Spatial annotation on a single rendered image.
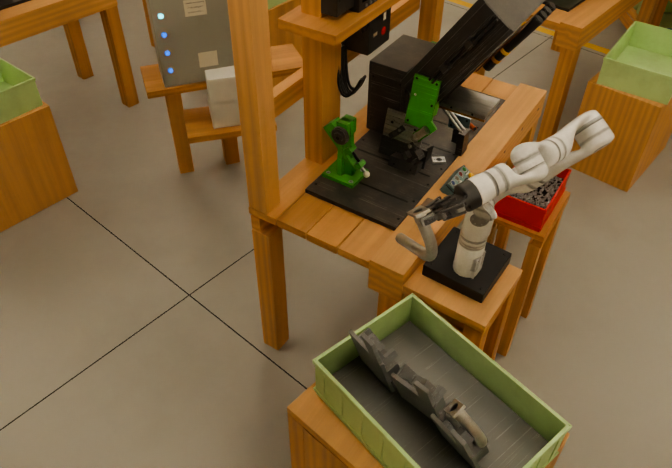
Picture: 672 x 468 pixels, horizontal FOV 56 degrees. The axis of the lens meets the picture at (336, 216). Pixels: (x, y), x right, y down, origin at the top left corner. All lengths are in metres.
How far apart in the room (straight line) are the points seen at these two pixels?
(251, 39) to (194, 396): 1.67
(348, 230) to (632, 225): 2.17
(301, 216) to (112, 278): 1.45
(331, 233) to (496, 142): 0.93
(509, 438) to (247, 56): 1.41
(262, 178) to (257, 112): 0.29
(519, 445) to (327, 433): 0.55
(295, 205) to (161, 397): 1.12
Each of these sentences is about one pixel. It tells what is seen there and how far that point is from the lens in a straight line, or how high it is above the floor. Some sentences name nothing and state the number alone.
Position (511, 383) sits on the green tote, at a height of 0.94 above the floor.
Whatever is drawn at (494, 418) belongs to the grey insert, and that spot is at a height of 0.85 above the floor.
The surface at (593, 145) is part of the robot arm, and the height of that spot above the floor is 1.51.
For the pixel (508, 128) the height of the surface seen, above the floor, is 0.90.
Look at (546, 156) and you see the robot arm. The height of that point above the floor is 1.56.
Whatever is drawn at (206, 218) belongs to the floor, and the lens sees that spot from 3.84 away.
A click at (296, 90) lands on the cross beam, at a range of 2.53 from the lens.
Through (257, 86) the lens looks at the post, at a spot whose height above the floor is 1.45.
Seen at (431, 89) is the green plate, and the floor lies 1.23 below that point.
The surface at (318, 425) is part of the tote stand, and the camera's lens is 2.00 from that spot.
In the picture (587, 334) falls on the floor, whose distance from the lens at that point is 3.44.
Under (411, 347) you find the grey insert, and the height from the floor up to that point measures 0.85.
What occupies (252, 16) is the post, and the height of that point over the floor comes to 1.69.
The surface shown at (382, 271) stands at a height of 0.87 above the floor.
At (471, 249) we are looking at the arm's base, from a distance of 2.16.
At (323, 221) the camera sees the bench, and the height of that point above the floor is 0.88.
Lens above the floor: 2.53
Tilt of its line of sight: 42 degrees down
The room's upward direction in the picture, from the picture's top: 1 degrees clockwise
